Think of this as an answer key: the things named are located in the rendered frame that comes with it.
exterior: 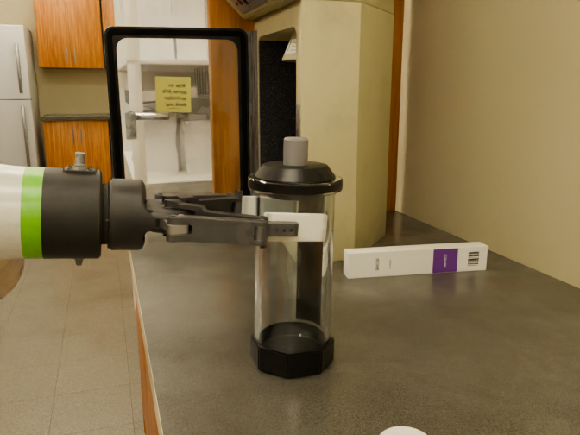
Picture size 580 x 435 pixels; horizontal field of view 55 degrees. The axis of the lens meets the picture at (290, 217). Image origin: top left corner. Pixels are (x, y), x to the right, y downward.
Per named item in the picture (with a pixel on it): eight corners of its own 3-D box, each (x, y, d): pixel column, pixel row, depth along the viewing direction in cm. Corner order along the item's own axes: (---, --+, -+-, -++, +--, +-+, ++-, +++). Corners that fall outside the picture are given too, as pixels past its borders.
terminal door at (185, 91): (250, 206, 133) (248, 28, 124) (116, 212, 127) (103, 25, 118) (250, 205, 133) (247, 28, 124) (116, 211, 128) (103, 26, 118)
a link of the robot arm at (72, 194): (48, 252, 62) (40, 279, 53) (48, 146, 60) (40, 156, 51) (106, 252, 64) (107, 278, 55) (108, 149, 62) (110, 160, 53)
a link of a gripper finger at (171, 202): (167, 198, 60) (162, 199, 59) (270, 210, 58) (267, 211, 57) (166, 233, 61) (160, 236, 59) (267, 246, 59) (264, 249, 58)
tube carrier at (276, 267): (317, 326, 76) (322, 168, 71) (349, 363, 66) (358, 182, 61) (238, 336, 72) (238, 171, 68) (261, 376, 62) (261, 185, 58)
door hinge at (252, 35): (256, 203, 134) (254, 30, 125) (259, 205, 132) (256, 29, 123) (249, 204, 134) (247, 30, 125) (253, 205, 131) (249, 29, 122)
